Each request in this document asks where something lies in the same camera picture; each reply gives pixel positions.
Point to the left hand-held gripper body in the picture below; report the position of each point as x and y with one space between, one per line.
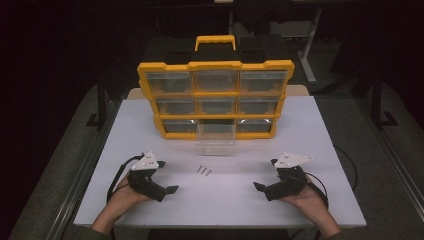
145 181

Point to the black metal stand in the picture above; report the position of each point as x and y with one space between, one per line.
377 100
100 100

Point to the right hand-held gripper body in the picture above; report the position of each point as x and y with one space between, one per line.
288 185

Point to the aluminium rail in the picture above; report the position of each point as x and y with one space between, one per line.
393 156
75 186

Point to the white desk frame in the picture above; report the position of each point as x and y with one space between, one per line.
311 43

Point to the small dark screw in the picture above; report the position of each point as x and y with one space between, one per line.
199 169
208 172
203 170

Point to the person's left hand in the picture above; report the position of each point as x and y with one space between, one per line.
125 198

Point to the yellow and black drawer organizer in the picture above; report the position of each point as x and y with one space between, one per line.
216 65

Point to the beige wooden board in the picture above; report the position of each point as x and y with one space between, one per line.
298 90

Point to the person's right hand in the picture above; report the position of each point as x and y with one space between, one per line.
310 200

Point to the clear plastic drawer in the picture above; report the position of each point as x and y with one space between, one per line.
216 140

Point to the grid of clear organizer bins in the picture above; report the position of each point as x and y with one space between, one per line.
170 83

